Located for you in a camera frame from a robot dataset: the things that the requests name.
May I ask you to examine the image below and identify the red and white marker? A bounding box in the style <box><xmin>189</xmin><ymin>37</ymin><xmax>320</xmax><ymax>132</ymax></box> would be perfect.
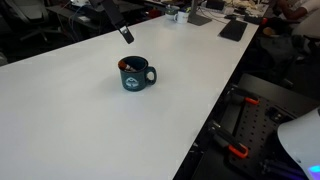
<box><xmin>118</xmin><ymin>59</ymin><xmax>138</xmax><ymax>73</ymax></box>

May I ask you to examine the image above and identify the dark green mug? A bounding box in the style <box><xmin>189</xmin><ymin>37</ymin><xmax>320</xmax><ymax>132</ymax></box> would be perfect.
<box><xmin>117</xmin><ymin>55</ymin><xmax>158</xmax><ymax>92</ymax></box>

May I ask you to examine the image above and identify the person forearm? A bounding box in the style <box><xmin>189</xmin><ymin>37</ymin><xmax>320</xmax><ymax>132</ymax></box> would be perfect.
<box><xmin>276</xmin><ymin>0</ymin><xmax>320</xmax><ymax>20</ymax></box>

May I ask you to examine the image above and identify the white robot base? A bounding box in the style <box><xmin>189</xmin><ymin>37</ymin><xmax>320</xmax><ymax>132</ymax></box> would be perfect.
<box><xmin>277</xmin><ymin>107</ymin><xmax>320</xmax><ymax>180</ymax></box>

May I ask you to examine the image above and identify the red object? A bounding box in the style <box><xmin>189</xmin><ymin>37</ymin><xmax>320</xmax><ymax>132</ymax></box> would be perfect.
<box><xmin>148</xmin><ymin>8</ymin><xmax>163</xmax><ymax>19</ymax></box>

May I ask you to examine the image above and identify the green and white mug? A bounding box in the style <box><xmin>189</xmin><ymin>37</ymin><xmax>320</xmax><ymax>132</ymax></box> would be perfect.
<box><xmin>164</xmin><ymin>4</ymin><xmax>180</xmax><ymax>21</ymax></box>

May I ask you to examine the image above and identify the grey monitor stand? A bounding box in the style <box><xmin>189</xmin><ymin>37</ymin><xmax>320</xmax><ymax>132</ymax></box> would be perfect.
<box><xmin>187</xmin><ymin>0</ymin><xmax>213</xmax><ymax>27</ymax></box>

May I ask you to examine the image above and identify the grey office chair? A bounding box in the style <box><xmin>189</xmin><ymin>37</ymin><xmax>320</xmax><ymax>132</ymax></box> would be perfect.
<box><xmin>4</xmin><ymin>0</ymin><xmax>51</xmax><ymax>43</ymax></box>

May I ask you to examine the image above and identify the black box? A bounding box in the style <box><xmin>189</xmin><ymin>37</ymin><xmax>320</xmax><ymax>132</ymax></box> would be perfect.
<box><xmin>205</xmin><ymin>0</ymin><xmax>226</xmax><ymax>11</ymax></box>

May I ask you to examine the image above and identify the black flat pad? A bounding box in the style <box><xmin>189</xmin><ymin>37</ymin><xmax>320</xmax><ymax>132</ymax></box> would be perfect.
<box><xmin>218</xmin><ymin>19</ymin><xmax>249</xmax><ymax>42</ymax></box>

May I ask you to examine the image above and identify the black case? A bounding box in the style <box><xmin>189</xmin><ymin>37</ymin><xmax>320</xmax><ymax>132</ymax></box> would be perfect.
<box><xmin>243</xmin><ymin>13</ymin><xmax>265</xmax><ymax>26</ymax></box>

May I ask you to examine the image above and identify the black orange clamp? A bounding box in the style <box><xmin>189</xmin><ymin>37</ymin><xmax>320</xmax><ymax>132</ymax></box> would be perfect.
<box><xmin>208</xmin><ymin>120</ymin><xmax>250</xmax><ymax>160</ymax></box>
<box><xmin>224</xmin><ymin>87</ymin><xmax>260</xmax><ymax>106</ymax></box>

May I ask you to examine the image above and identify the dark office chair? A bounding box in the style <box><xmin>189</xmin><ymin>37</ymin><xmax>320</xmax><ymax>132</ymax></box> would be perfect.
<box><xmin>258</xmin><ymin>16</ymin><xmax>320</xmax><ymax>88</ymax></box>

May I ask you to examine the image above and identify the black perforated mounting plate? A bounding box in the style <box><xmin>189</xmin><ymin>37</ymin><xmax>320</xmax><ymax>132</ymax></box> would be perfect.
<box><xmin>229</xmin><ymin>94</ymin><xmax>303</xmax><ymax>179</ymax></box>

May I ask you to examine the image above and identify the black connector block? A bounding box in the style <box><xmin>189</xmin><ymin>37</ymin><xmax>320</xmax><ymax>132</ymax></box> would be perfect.
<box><xmin>266</xmin><ymin>105</ymin><xmax>296</xmax><ymax>125</ymax></box>

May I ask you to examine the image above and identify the blue cable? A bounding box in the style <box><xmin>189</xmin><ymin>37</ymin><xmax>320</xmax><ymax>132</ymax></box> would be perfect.
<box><xmin>68</xmin><ymin>4</ymin><xmax>86</xmax><ymax>34</ymax></box>

